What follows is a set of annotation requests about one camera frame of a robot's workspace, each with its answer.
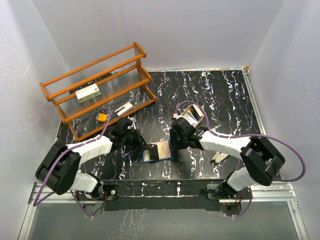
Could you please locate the white red small box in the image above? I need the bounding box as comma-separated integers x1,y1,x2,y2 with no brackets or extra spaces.
75,83,101,103

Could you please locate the white black small device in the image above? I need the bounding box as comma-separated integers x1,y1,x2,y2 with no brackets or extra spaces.
115,101,134,116

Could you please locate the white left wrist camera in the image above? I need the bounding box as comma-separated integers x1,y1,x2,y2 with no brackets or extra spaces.
127,118,137,130

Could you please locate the orange wooden shelf rack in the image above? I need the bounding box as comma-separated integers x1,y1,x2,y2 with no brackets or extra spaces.
39,41,157,142

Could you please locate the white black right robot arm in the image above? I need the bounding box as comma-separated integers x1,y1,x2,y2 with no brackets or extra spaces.
169,117,286,199

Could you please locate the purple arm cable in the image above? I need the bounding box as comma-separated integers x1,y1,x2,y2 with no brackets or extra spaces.
173,100,307,218
32,110,121,207

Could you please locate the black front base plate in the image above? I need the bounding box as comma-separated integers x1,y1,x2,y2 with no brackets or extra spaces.
103,179,222,212

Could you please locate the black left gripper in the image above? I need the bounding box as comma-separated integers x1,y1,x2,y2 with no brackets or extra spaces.
121,127,151,152

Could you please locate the blue leather card holder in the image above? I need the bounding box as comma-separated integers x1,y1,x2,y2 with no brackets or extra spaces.
141,140,174,164

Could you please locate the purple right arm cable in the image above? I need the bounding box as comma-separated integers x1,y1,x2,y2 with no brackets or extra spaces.
173,100,307,218

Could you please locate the gold VIP credit card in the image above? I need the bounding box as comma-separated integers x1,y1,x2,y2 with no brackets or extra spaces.
156,140,172,160

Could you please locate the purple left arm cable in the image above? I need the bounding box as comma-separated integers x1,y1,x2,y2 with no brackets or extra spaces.
32,110,121,207

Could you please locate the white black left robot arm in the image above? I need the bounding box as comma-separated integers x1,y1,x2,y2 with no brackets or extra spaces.
35,117,151,200

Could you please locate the orange yellow small object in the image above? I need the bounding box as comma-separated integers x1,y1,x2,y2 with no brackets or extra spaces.
96,113,108,123

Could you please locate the beige oval card tray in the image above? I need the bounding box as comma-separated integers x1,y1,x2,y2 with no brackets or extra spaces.
179,104,207,128

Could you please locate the stack of credit cards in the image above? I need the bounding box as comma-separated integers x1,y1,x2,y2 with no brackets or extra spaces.
181,105,205,126

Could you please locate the black credit card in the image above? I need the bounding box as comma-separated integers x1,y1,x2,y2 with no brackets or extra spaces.
148,143,159,161

